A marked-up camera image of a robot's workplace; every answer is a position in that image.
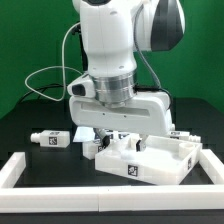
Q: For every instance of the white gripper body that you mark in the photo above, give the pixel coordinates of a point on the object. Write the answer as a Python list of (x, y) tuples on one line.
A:
[(147, 113)]

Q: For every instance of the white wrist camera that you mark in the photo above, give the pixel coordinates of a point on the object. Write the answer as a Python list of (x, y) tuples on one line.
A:
[(88, 84)]

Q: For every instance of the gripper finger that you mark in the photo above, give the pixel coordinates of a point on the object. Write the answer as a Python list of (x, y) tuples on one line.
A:
[(104, 138), (141, 143)]

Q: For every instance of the white U-shaped fence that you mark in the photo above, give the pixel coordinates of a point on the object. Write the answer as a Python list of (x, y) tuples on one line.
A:
[(100, 199)]

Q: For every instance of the black camera on stand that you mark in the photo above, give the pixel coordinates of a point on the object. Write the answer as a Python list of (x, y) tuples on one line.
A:
[(82, 50)]

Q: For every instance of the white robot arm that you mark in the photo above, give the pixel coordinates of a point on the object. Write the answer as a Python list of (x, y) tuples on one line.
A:
[(107, 96)]

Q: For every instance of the white sheet with tags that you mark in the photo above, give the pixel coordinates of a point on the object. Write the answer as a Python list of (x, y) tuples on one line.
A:
[(85, 134)]

